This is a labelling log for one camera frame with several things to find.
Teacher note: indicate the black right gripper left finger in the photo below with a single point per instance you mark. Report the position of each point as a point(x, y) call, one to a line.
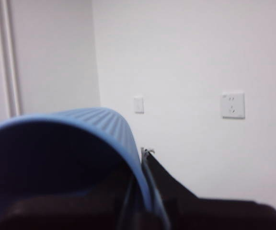
point(68, 210)

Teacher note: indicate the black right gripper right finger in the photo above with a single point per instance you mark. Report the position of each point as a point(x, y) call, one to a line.
point(212, 215)

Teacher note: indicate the blue ribbed plastic cup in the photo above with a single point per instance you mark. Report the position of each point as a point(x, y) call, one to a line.
point(104, 119)

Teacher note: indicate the white wall socket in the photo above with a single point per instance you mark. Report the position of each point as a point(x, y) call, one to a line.
point(233, 105)
point(139, 104)

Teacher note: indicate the white vertical wall trim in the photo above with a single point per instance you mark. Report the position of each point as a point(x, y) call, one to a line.
point(8, 60)

